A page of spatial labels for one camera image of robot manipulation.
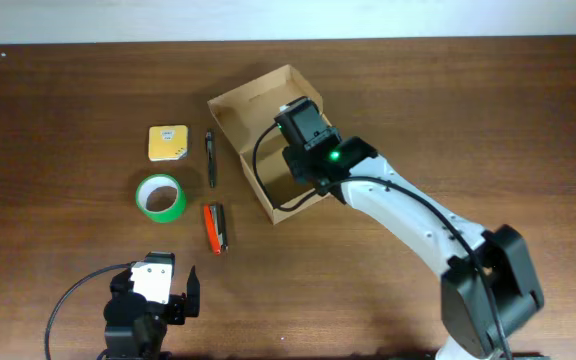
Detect green tape roll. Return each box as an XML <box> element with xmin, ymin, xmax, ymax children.
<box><xmin>135</xmin><ymin>174</ymin><xmax>187</xmax><ymax>223</ymax></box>

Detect black pen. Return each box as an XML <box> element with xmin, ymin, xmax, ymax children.
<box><xmin>205</xmin><ymin>129</ymin><xmax>216</xmax><ymax>188</ymax></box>

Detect yellow sticky note pad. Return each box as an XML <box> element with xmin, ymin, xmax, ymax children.
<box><xmin>147</xmin><ymin>125</ymin><xmax>189</xmax><ymax>162</ymax></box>

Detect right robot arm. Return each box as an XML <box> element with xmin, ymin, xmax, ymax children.
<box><xmin>281</xmin><ymin>127</ymin><xmax>544</xmax><ymax>359</ymax></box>

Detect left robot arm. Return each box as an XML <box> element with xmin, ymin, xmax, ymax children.
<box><xmin>103</xmin><ymin>252</ymin><xmax>200</xmax><ymax>360</ymax></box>

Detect brown cardboard box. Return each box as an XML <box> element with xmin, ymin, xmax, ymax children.
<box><xmin>208</xmin><ymin>65</ymin><xmax>323</xmax><ymax>224</ymax></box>

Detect orange black stapler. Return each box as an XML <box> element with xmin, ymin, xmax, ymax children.
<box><xmin>203</xmin><ymin>203</ymin><xmax>229</xmax><ymax>255</ymax></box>

